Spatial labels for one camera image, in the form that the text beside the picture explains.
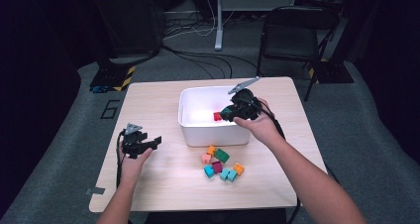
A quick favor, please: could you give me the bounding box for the person's right hand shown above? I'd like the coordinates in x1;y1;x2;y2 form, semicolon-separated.
233;98;286;148

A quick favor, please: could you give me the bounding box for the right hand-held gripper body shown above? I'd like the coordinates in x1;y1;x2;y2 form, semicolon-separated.
227;76;263;121

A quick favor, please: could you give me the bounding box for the person's left hand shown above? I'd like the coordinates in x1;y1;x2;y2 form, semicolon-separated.
119;148;154;187

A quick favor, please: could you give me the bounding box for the black yellow striped stand base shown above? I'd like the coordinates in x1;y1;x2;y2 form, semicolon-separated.
89;64;137;93

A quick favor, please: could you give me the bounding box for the white desk frame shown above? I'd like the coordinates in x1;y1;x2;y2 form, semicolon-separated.
214;0;299;52

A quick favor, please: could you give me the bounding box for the left hand-held gripper cable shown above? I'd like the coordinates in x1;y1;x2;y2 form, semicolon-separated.
115;131;125;188

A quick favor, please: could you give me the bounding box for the black floor cable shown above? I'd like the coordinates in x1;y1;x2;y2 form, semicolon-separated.
161;45;262;79

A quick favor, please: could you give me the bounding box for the white floor cable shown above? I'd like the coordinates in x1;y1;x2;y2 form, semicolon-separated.
162;0;232;40

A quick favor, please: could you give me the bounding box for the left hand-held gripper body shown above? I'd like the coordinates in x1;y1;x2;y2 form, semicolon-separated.
120;123;148;160

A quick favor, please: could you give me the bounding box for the grey tape strip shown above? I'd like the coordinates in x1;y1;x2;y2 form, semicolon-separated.
84;186;107;196

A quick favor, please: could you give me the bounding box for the white plastic bin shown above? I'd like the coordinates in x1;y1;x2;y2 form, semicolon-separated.
177;85;253;148

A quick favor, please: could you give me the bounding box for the green toy block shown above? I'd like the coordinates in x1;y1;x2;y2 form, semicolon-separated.
220;105;236;119
214;148;231;165

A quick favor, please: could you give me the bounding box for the black panel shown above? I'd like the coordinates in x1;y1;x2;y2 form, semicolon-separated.
86;0;166;58

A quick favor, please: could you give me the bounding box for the black folding chair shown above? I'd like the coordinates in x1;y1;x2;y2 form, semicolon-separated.
257;5;341;103

